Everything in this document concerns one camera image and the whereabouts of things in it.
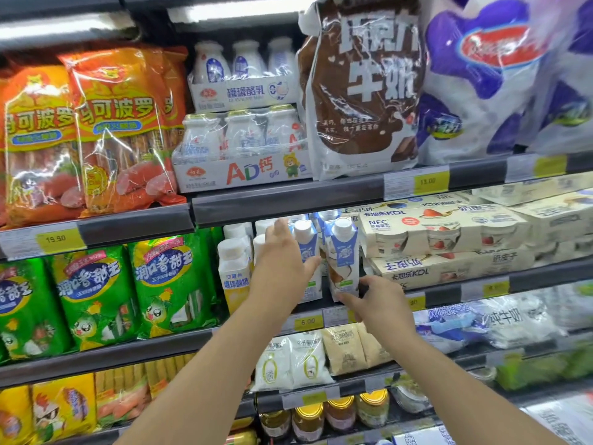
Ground person's right hand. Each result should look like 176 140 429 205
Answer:
336 274 420 351

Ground shelf light strip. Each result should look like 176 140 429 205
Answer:
0 11 141 42

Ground white bottle multipack red print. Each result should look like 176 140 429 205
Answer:
172 104 314 194

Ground white milk pouch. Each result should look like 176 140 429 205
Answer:
254 337 293 393
289 331 334 388

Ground person's left forearm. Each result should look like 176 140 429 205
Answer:
113 294 297 445

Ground white capped bottle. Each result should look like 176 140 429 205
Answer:
223 222 255 244

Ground green corn sausage packet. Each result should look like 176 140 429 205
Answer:
48 247 141 352
0 258 72 362
129 228 224 340

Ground white yogurt cup multipack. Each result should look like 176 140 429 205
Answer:
473 173 593 267

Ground white blue milk bag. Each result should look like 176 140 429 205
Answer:
414 302 488 354

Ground blue white drink carton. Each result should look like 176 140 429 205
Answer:
291 219 323 304
323 217 360 303

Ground grey shelf rail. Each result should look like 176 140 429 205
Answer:
0 203 195 262
255 329 593 413
191 150 593 229
278 257 593 336
0 326 221 390

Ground white bottle multipack blue print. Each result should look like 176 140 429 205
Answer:
187 37 300 113

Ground white bottle yellow label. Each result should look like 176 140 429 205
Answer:
217 238 253 315

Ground clear orange sausage packet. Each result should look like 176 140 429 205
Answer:
95 363 152 430

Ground beige milk pouch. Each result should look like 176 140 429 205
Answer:
322 323 368 377
357 322 393 368

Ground gold lid glass jar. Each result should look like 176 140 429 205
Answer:
356 388 390 429
292 402 325 443
259 409 292 441
325 396 357 432

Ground person's right forearm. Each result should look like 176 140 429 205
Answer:
371 331 570 445

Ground person's left hand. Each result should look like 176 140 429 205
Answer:
250 219 323 318

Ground green packets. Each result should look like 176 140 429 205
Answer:
495 340 593 392

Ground brown white milk bag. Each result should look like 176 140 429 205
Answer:
296 0 426 182

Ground yellow price tag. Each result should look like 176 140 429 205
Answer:
280 312 325 335
383 165 451 201
504 154 569 183
461 277 511 303
0 221 88 261

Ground purple white milk bag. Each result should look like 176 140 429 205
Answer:
416 0 593 166

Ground yellow snack packet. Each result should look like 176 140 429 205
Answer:
32 373 99 443
0 384 36 445

